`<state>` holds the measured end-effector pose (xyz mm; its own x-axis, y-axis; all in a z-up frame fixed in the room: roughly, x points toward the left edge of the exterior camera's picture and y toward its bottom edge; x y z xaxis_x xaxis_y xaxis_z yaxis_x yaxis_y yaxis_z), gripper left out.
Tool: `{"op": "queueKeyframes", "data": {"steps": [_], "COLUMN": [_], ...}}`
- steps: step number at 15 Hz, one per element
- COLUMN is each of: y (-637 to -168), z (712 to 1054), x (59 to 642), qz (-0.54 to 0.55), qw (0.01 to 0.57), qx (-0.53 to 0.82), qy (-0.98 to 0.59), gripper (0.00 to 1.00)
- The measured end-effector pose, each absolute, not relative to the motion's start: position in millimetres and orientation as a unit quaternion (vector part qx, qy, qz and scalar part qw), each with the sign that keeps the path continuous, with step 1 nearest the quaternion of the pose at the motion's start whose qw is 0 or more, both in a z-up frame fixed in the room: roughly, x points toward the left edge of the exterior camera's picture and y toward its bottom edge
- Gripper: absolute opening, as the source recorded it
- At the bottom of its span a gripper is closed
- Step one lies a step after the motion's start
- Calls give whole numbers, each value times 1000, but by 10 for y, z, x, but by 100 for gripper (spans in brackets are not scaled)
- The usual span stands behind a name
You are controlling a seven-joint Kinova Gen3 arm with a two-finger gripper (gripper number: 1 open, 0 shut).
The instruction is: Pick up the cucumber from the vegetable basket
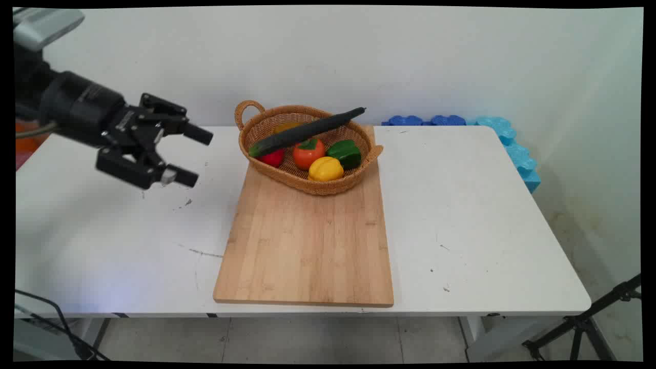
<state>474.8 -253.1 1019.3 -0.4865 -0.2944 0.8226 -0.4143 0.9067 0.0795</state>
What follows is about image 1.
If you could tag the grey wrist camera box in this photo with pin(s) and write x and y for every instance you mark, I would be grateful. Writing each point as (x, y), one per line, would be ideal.
(43, 26)

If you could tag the brown toy potato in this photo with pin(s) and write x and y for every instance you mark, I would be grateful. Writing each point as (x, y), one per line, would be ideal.
(284, 126)

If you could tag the black tripod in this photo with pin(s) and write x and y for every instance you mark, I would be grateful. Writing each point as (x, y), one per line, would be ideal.
(581, 323)

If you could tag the wooden cutting board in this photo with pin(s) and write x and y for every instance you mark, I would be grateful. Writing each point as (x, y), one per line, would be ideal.
(307, 246)

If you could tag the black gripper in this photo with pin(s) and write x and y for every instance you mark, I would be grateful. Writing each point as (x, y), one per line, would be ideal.
(82, 105)

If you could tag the dark green cucumber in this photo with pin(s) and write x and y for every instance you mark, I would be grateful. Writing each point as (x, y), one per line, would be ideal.
(307, 130)

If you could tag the light blue foam mat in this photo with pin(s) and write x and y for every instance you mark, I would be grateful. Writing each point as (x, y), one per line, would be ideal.
(517, 154)

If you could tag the white table leg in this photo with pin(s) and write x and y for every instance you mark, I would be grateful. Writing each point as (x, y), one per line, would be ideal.
(492, 341)

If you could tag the orange object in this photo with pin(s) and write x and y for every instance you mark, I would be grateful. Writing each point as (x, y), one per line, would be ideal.
(28, 141)

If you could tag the woven wicker basket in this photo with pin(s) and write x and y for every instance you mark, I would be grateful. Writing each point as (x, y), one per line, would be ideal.
(318, 188)

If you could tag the orange toy tomato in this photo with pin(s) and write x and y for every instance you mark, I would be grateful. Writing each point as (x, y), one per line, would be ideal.
(307, 156)

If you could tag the red toy tomato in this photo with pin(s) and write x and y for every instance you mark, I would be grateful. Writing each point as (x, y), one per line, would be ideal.
(274, 159)

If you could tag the green toy bell pepper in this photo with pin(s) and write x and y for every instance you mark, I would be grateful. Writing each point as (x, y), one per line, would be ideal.
(346, 154)

